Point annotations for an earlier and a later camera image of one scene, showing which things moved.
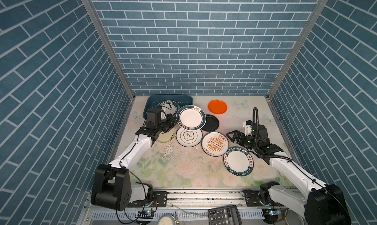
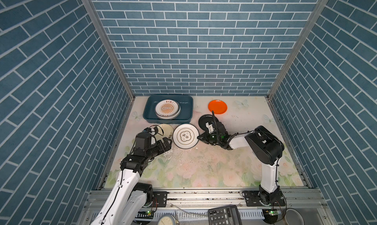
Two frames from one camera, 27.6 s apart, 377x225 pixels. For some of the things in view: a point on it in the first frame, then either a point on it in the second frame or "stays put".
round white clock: x=167 y=219 stays put
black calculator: x=225 y=215 stays put
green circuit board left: x=148 y=214 stays put
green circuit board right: x=273 y=212 stays put
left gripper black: x=169 y=118 → x=167 y=146
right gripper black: x=241 y=135 → x=205 y=137
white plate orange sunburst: x=214 y=144 → x=167 y=108
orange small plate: x=217 y=106 stays put
